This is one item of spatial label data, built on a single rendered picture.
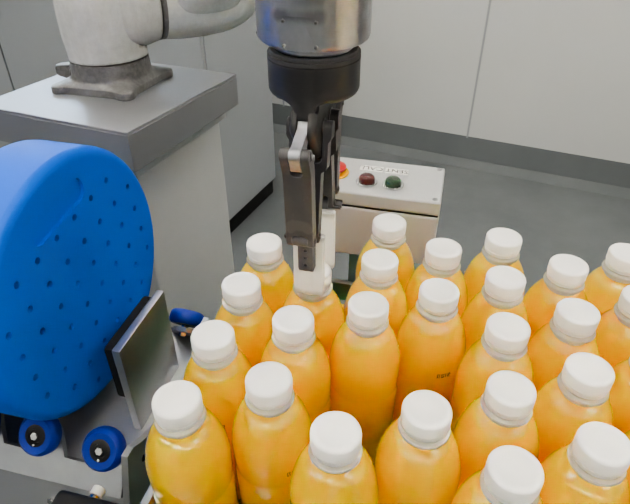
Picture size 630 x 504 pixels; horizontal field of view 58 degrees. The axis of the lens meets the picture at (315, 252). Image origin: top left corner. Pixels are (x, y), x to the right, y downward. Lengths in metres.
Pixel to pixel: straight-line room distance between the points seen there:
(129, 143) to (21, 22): 1.85
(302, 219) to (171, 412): 0.19
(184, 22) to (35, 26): 1.61
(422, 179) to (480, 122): 2.52
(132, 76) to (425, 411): 0.93
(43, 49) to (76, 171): 2.21
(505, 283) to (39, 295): 0.44
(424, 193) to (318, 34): 0.37
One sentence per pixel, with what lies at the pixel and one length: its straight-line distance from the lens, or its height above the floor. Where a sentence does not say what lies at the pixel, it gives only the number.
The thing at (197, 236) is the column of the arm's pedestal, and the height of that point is 0.72.
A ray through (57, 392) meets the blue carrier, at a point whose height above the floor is 1.02.
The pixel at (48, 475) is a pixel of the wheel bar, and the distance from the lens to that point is 0.71.
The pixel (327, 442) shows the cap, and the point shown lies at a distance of 0.43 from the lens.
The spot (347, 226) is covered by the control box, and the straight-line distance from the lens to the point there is 0.76.
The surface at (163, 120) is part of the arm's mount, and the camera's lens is 1.09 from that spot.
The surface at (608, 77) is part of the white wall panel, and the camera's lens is 3.17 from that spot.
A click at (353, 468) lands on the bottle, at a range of 0.45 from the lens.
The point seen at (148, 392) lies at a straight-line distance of 0.69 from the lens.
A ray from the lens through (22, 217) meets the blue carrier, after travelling 0.54.
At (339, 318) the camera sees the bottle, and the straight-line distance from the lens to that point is 0.60.
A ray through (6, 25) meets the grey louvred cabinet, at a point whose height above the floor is 0.84.
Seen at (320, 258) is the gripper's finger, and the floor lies 1.15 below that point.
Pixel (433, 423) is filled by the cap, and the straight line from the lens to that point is 0.45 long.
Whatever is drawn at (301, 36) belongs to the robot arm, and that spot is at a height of 1.35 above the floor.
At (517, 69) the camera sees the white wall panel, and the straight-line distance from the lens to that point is 3.17.
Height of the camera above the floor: 1.46
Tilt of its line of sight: 36 degrees down
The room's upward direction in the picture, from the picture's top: straight up
